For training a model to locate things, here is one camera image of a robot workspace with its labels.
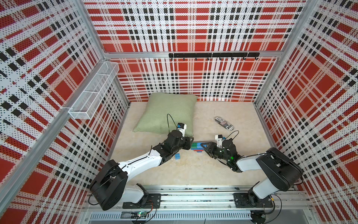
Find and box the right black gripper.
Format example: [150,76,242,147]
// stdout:
[200,142,229,162]

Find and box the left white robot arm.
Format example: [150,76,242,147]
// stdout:
[89,130,194,211]

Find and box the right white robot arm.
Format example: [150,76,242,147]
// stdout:
[201,138,304,205]

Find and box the silver remote control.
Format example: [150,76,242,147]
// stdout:
[214,116,234,131]

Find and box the green square cushion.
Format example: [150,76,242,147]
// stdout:
[133,92,198,137]

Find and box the green circuit board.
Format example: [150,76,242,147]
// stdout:
[130,211,147,219]

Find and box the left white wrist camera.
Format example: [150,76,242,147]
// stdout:
[177,123,187,137]

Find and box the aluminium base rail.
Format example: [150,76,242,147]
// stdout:
[81,185,317,224]

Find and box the black wall hook rail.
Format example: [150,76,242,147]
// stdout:
[168,52,260,59]

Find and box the white wire mesh basket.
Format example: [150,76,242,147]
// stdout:
[69,61,119,120]

